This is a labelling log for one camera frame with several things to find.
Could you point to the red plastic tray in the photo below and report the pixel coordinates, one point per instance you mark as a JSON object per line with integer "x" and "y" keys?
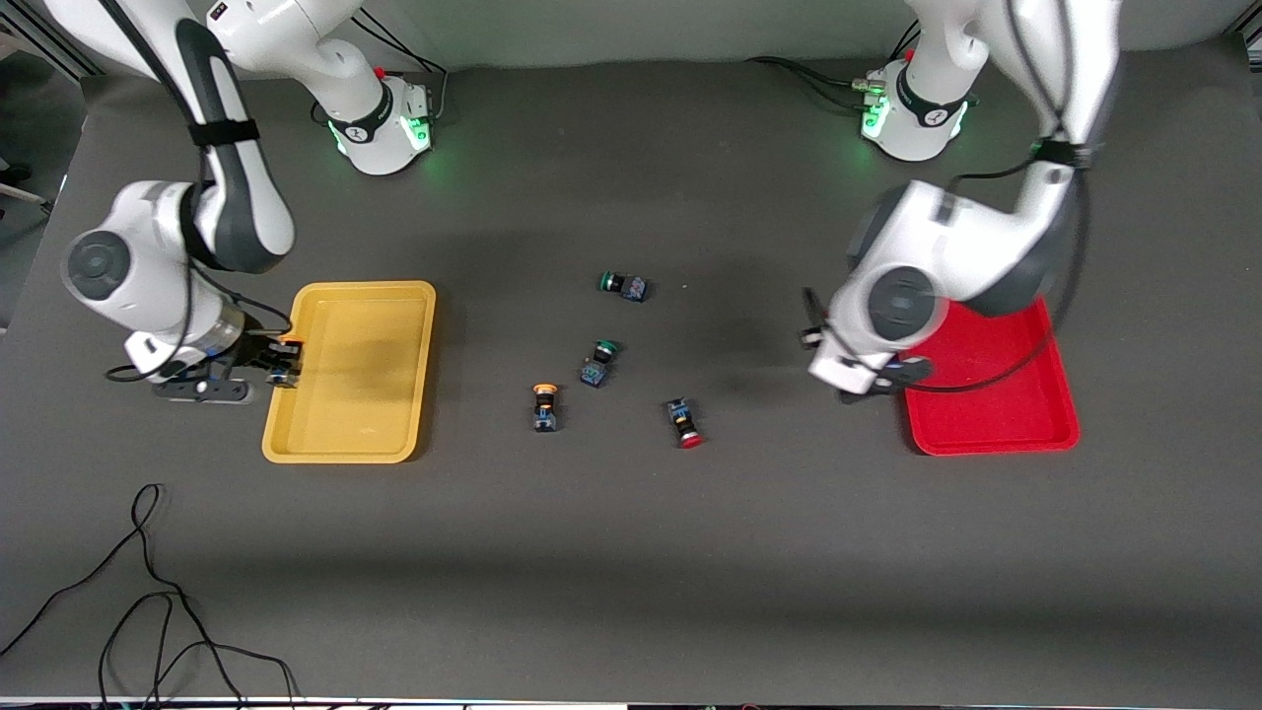
{"x": 996, "y": 404}

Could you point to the red push button switch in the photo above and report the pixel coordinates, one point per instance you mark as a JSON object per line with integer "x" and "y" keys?
{"x": 685, "y": 422}

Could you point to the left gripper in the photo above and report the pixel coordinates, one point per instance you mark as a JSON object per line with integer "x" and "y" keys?
{"x": 811, "y": 307}

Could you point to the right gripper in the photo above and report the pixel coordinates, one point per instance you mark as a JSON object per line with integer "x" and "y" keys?
{"x": 258, "y": 354}

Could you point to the yellow push button switch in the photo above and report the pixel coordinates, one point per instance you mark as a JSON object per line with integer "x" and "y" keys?
{"x": 286, "y": 363}
{"x": 545, "y": 407}

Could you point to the yellow plastic tray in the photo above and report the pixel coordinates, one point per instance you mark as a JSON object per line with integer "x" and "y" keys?
{"x": 360, "y": 385}

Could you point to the aluminium frame rail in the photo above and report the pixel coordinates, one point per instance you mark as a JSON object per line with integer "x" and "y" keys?
{"x": 1250, "y": 35}
{"x": 49, "y": 49}

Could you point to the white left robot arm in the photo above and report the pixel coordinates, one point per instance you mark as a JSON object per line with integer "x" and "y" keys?
{"x": 946, "y": 247}

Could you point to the green push button switch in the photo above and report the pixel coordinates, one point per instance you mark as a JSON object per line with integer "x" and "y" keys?
{"x": 624, "y": 286}
{"x": 597, "y": 363}

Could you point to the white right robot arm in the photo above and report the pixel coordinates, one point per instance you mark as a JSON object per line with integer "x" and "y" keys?
{"x": 148, "y": 247}

